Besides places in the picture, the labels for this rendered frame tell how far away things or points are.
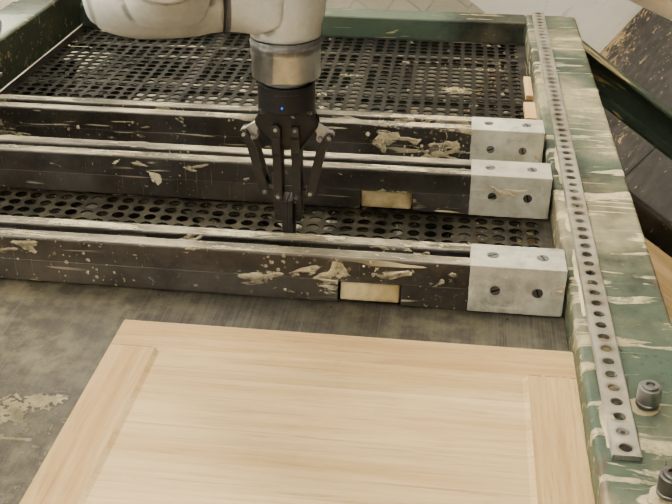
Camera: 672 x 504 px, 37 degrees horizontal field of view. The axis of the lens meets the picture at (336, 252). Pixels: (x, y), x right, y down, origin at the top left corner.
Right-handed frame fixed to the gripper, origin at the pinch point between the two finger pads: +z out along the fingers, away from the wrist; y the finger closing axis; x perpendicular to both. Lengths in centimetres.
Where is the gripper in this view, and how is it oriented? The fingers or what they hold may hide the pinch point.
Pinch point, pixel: (289, 219)
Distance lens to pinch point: 138.7
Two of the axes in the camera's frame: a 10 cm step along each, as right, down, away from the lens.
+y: -9.9, -0.6, 1.0
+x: -1.2, 4.8, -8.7
